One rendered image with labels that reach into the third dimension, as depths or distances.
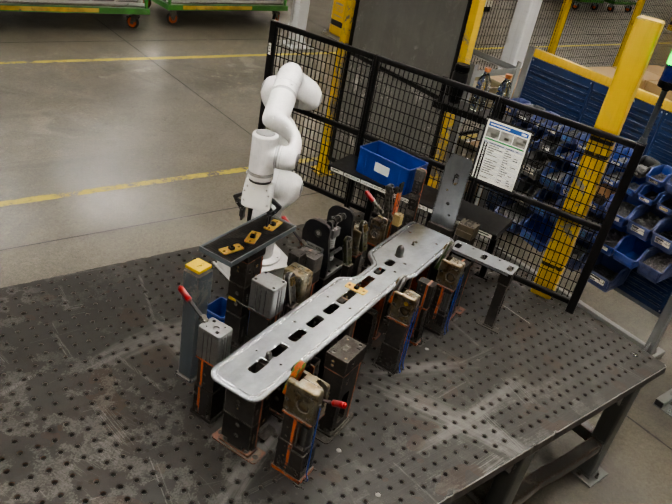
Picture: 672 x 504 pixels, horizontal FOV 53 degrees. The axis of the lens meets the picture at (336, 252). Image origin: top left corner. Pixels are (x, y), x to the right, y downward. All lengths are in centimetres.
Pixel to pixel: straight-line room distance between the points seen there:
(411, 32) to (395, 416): 305
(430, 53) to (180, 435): 323
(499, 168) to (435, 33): 170
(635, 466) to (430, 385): 151
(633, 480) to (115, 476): 251
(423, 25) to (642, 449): 289
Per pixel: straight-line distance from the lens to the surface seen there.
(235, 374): 204
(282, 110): 229
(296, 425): 204
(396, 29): 497
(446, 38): 463
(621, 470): 377
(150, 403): 237
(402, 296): 244
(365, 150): 327
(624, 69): 302
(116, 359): 253
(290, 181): 272
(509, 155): 317
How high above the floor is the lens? 236
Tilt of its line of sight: 30 degrees down
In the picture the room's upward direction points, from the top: 11 degrees clockwise
